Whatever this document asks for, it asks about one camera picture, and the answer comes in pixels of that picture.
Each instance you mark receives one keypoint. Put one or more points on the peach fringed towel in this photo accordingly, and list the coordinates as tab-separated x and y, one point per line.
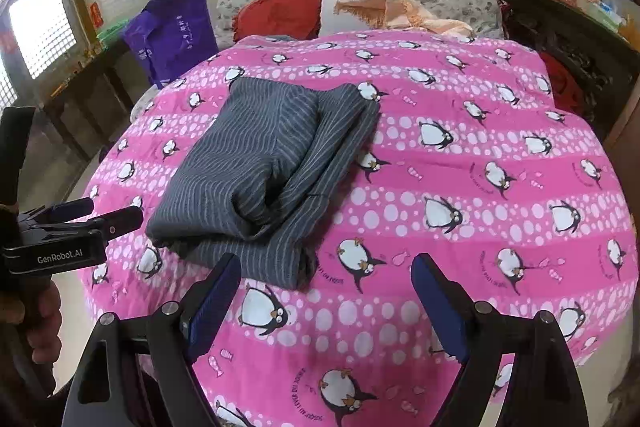
380	9

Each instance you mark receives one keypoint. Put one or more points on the red cloth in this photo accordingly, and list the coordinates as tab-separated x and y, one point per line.
562	82

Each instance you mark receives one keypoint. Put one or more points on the green plastic basket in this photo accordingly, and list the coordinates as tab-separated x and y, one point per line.
112	34

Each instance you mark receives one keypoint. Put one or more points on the grey striped suit jacket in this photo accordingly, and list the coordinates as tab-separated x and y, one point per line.
250	157

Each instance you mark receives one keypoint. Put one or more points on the person's left hand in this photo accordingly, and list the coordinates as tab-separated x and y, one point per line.
42	337

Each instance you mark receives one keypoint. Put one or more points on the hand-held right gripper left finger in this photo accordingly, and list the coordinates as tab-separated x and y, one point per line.
212	302

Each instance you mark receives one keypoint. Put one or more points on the dark wooden table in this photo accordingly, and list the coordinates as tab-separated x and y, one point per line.
85	102

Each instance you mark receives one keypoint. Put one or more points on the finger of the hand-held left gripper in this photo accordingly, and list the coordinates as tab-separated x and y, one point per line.
75	208
120	219

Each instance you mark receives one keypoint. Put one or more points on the purple tote bag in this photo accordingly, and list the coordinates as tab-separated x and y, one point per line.
175	32

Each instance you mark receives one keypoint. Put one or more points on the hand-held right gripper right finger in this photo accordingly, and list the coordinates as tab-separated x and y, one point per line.
440	302

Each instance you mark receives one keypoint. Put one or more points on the red frilled pillow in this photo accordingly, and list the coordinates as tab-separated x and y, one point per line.
280	9

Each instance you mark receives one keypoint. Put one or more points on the dark carved wooden cabinet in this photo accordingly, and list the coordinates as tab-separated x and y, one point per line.
575	37

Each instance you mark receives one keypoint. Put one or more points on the pink penguin print blanket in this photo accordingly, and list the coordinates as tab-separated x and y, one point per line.
450	157

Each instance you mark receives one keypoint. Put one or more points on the large lattice window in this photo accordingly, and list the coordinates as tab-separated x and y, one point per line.
42	27

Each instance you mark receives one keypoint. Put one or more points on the red paper wall sticker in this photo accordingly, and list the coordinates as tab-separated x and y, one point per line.
96	15

